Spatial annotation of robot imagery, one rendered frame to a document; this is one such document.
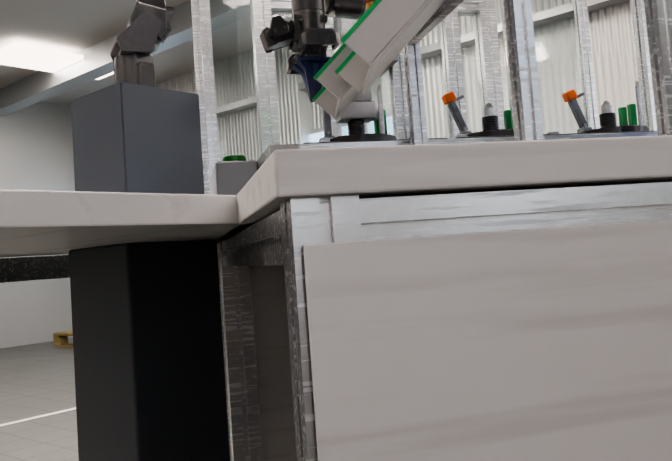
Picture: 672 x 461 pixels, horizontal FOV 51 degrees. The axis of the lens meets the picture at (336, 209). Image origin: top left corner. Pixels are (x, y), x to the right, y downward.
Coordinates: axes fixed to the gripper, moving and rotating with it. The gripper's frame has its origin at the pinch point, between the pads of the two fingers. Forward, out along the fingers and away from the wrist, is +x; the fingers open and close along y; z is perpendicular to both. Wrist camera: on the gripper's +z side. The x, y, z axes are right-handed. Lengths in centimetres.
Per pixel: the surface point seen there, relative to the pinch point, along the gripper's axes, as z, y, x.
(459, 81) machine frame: -62, -78, -20
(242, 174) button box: 13.2, 2.0, 16.0
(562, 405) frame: 0, 75, 41
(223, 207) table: 20, 49, 25
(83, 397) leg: 39, 7, 49
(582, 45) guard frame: -107, -82, -33
